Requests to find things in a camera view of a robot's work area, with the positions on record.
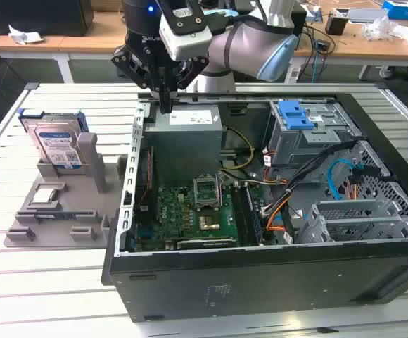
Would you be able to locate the blue plastic drive latch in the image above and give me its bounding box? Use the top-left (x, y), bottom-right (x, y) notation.
top-left (276, 101), bottom-right (315, 132)

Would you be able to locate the blue RAM stick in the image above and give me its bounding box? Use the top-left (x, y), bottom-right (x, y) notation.
top-left (33, 211), bottom-right (75, 220)

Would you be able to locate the crumpled white paper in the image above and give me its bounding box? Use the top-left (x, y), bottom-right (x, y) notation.
top-left (8, 24), bottom-right (45, 46)

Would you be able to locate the black box on desk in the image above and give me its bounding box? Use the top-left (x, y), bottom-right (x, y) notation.
top-left (0, 0), bottom-right (94, 37)

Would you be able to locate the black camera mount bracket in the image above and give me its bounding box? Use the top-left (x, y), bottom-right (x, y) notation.
top-left (160, 0), bottom-right (205, 36)

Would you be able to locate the yellow wire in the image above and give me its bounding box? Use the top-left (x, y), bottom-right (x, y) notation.
top-left (221, 126), bottom-right (256, 172)

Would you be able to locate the CPU socket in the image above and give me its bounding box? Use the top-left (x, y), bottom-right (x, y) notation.
top-left (196, 210), bottom-right (223, 232)

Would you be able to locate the gray metal disk bay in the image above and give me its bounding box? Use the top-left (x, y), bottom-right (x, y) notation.
top-left (297, 199), bottom-right (408, 244)

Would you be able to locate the small black container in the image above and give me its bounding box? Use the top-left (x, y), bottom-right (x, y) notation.
top-left (325, 8), bottom-right (349, 35)

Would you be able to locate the black RAM slot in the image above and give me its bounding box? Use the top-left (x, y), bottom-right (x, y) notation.
top-left (231, 185), bottom-right (249, 247)

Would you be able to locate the black wire bundle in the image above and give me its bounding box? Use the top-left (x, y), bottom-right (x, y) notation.
top-left (260, 139), bottom-right (366, 218)

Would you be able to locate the orange power wire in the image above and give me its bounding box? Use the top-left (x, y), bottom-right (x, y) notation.
top-left (344, 174), bottom-right (362, 202)

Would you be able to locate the wooden desk with white legs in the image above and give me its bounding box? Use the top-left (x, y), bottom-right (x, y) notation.
top-left (0, 8), bottom-right (131, 84)
top-left (288, 5), bottom-right (408, 82)

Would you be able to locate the green motherboard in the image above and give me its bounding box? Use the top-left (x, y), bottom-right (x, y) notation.
top-left (133, 182), bottom-right (265, 253)

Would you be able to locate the gray power supply unit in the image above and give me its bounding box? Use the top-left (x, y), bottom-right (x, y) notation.
top-left (143, 107), bottom-right (224, 184)

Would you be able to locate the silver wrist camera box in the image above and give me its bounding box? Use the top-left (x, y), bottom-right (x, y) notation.
top-left (158, 15), bottom-right (215, 61)

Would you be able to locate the blue data wire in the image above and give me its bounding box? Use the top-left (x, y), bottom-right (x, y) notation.
top-left (325, 158), bottom-right (381, 202)

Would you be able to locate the crumpled clear plastic bag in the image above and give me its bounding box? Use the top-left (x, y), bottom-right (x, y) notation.
top-left (362, 17), bottom-right (402, 42)

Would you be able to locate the metal socket cover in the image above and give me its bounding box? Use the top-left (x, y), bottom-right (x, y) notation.
top-left (192, 174), bottom-right (222, 209)

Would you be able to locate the gray optical drive cage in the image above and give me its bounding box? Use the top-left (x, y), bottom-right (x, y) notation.
top-left (262, 100), bottom-right (362, 169)

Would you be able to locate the black graphics card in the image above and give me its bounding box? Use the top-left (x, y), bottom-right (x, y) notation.
top-left (175, 237), bottom-right (237, 251)

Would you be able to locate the black open PC case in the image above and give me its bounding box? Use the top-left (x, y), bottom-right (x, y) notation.
top-left (100, 92), bottom-right (408, 323)

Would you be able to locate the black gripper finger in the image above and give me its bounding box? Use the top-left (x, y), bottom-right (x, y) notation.
top-left (167, 56), bottom-right (211, 113)
top-left (110, 45), bottom-right (167, 114)

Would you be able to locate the orange data wire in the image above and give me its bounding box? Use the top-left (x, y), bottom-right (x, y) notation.
top-left (265, 199), bottom-right (291, 232)

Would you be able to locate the hard disk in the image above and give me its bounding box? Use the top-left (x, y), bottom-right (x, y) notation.
top-left (16, 110), bottom-right (87, 175)

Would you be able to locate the installed RAM stick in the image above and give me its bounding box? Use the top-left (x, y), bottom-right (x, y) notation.
top-left (243, 184), bottom-right (264, 246)

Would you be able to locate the flat gray box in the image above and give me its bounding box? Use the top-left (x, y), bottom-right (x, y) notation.
top-left (348, 7), bottom-right (390, 24)

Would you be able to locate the gray plastic parts rack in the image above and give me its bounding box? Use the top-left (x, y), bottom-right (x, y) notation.
top-left (2, 132), bottom-right (129, 249)

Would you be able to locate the silver CPU chip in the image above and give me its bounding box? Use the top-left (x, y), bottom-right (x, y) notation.
top-left (31, 189), bottom-right (59, 205)

